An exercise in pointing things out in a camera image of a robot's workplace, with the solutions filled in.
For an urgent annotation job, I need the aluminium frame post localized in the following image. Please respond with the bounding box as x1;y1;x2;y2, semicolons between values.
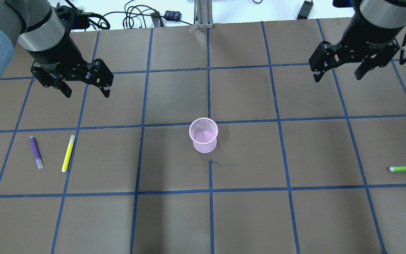
194;0;214;29

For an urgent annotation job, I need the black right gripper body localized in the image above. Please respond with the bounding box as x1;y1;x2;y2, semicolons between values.
309;14;401;73

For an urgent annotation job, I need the yellow highlighter pen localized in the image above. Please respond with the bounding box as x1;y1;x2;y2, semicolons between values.
61;135;76;173

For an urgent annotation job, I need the black cable bundle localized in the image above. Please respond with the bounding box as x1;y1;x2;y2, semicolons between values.
66;0;193;30

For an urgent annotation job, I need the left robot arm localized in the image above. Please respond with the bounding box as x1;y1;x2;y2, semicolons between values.
0;0;114;98

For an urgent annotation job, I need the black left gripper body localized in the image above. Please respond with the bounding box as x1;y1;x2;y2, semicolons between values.
30;34;114;89

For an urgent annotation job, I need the black power adapter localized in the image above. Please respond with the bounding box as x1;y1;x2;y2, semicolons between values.
296;0;314;20

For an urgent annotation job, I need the purple highlighter pen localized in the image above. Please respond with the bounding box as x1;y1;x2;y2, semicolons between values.
29;137;44;169

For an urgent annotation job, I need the pink mesh cup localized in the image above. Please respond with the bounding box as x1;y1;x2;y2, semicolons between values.
189;117;219;154

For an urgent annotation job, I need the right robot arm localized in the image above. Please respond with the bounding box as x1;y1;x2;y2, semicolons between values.
309;0;406;82

